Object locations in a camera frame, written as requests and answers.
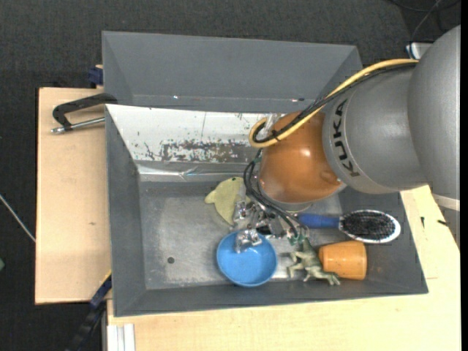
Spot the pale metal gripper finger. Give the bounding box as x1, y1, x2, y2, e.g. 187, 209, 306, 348
233, 228, 263, 254
233, 200, 257, 223

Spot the pale yellow toy dolphin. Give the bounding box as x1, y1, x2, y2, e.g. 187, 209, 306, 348
203, 176, 253, 227

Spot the blue bowl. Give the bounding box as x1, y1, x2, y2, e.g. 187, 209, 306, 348
215, 230, 279, 288

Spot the green toy lizard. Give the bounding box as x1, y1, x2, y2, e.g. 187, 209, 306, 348
285, 237, 341, 287

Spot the grey metal bin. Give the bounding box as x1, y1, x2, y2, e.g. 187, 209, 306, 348
101, 30, 429, 317

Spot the orange cup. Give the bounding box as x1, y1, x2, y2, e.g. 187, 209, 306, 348
317, 240, 368, 281

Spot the pale wood flat board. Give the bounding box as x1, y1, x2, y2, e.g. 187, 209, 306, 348
34, 87, 113, 305

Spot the blue-handled hairbrush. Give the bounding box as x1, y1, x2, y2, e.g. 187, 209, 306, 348
295, 209, 402, 244

